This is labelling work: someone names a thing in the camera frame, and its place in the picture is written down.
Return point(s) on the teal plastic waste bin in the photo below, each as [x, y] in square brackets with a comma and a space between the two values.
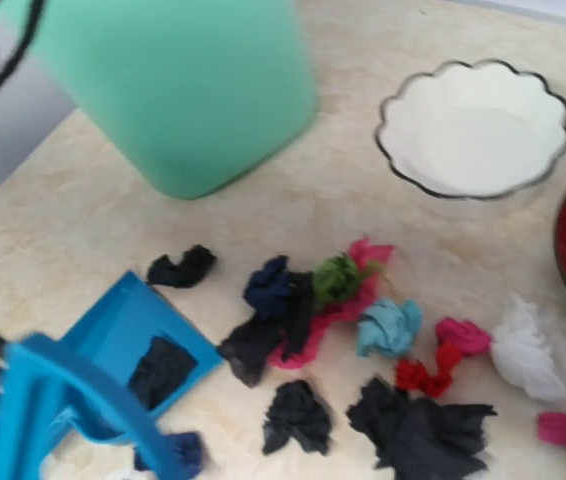
[193, 93]

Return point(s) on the blue plastic dustpan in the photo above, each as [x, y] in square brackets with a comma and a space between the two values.
[146, 346]

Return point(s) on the green paper scrap left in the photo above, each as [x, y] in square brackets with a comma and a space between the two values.
[337, 279]

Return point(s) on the white paper scrap centre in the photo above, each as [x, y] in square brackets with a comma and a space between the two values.
[523, 356]

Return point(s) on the black scrap in dustpan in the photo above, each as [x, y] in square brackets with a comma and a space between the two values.
[160, 372]

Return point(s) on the light blue paper scrap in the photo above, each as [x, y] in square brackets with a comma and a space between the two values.
[388, 328]

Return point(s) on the blue hand brush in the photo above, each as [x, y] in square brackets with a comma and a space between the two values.
[40, 379]

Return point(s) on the white scalloped bowl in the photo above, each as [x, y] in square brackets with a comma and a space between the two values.
[482, 131]

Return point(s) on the black scrap near bin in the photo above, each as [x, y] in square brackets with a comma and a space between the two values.
[195, 264]

